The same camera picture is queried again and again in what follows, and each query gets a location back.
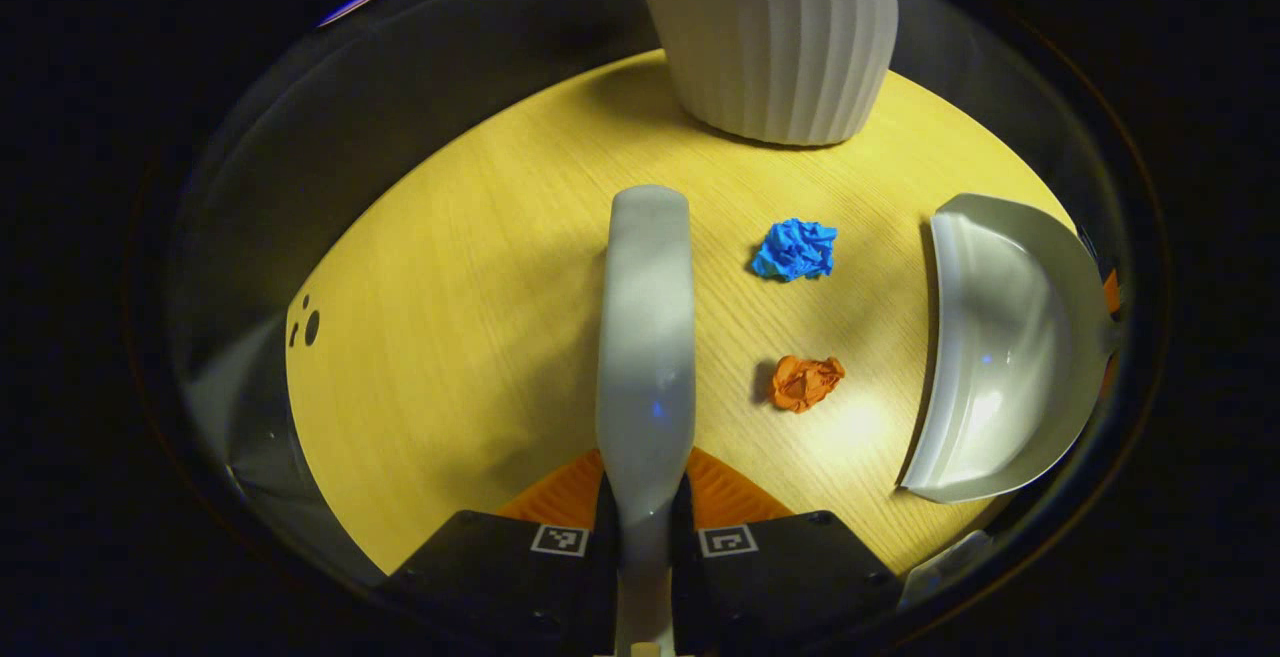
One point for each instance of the small white broom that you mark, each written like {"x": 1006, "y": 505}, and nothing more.
{"x": 645, "y": 337}

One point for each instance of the orange paper trash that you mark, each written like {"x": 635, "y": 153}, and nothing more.
{"x": 805, "y": 383}

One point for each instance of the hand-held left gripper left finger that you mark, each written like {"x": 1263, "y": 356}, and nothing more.
{"x": 480, "y": 577}

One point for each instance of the blue paper trash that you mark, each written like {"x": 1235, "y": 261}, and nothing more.
{"x": 795, "y": 249}

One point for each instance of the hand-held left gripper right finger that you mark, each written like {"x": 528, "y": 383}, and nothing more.
{"x": 780, "y": 587}

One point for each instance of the white dustpan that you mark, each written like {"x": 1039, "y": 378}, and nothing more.
{"x": 1000, "y": 357}

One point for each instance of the white ribbed garbage bin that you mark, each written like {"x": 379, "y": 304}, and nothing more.
{"x": 780, "y": 37}

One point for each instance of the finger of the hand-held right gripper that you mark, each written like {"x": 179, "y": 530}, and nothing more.
{"x": 1111, "y": 293}
{"x": 1106, "y": 373}

